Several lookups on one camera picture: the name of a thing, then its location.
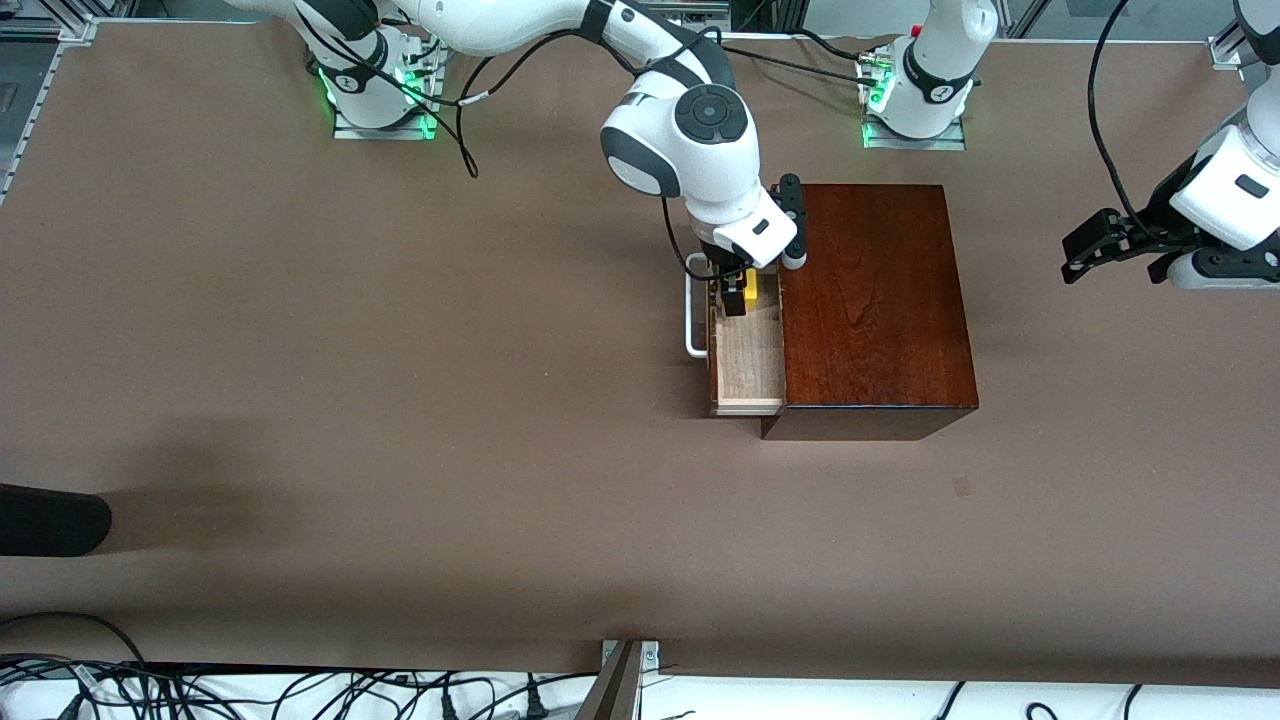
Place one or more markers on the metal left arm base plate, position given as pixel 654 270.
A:
pixel 915 143

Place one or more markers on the yellow cube block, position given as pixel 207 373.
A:
pixel 751 290

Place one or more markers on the metal camera mount strut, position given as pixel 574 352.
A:
pixel 615 685

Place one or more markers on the brown paper table cover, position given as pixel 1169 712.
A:
pixel 500 450

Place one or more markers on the aluminium frame profile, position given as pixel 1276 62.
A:
pixel 1225 50

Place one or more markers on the dark wooden drawer cabinet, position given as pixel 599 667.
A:
pixel 870 300

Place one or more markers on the silver metal equipment box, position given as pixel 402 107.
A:
pixel 690 10

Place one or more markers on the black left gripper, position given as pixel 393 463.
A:
pixel 1152 227

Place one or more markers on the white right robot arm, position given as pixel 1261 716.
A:
pixel 690 150

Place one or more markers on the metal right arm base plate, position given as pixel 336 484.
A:
pixel 385 132

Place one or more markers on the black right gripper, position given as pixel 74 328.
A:
pixel 727 272

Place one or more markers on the black rounded cylinder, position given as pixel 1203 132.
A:
pixel 50 520

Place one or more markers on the aluminium frame rail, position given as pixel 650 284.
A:
pixel 40 90

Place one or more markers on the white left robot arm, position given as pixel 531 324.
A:
pixel 930 80

